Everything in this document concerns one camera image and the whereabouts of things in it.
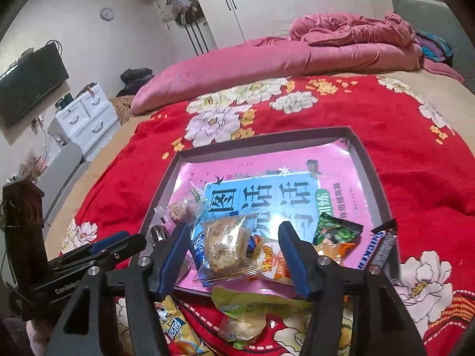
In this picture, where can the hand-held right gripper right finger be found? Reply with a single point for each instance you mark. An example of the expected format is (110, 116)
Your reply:
(293, 259)

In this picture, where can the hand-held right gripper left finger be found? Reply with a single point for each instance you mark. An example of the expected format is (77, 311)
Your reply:
(174, 267)

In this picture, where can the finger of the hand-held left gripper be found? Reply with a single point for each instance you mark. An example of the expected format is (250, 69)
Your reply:
(126, 248)
(109, 241)

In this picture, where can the white orange snack packet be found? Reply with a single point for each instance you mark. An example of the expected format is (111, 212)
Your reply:
(272, 263)

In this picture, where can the blue biscuit packet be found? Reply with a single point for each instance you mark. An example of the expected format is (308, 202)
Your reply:
(198, 248)

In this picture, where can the clear dark candy packet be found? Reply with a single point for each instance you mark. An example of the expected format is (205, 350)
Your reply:
(159, 235)

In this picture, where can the green black snack packet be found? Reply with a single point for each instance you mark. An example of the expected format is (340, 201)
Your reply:
(336, 231)

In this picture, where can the clear pastry packet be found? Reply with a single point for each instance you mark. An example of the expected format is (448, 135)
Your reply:
(226, 244)

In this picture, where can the clear brown candy packet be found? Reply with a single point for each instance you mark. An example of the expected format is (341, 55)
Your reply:
(180, 209)

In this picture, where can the brown chocolate bar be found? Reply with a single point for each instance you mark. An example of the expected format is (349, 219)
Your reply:
(374, 246)

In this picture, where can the grey box tray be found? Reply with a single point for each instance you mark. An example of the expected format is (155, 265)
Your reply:
(371, 178)

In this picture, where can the light green snack packet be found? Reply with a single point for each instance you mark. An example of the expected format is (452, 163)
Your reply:
(259, 298)

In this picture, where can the person's pink clothing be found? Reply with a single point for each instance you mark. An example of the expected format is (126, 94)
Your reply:
(39, 339)

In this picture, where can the yellow cartoon snack packet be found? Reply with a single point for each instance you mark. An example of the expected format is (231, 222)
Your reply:
(182, 330)

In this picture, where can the pale yellow snack packet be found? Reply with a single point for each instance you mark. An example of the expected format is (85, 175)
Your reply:
(241, 326)

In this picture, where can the pink book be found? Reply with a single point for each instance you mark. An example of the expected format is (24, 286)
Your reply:
(230, 167)

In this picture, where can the white drawer cabinet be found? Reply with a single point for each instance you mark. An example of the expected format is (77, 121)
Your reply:
(85, 118)

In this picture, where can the tan fuzzy cloth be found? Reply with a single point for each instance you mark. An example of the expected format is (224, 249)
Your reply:
(122, 107)

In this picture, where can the red floral blanket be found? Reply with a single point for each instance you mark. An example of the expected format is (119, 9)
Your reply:
(408, 163)

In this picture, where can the dark clothes pile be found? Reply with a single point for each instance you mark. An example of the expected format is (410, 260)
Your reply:
(135, 79)

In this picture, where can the black television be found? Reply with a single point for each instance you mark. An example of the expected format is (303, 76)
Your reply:
(29, 85)

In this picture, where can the pink velvet quilt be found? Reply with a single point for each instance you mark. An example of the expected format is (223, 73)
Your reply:
(222, 66)

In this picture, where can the crumpled pink sheet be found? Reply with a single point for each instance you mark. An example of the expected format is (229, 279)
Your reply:
(352, 29)

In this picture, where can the teal purple cloth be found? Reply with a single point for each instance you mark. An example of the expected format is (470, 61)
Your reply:
(436, 46)

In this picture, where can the white wardrobe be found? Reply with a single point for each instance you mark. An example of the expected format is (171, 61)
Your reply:
(259, 3)

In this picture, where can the grey padded headboard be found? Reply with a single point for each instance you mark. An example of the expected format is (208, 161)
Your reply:
(445, 26)

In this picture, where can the round wall clock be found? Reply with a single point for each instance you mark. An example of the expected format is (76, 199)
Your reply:
(107, 14)

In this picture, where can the wall coat rack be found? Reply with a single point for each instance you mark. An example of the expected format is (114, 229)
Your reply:
(185, 11)

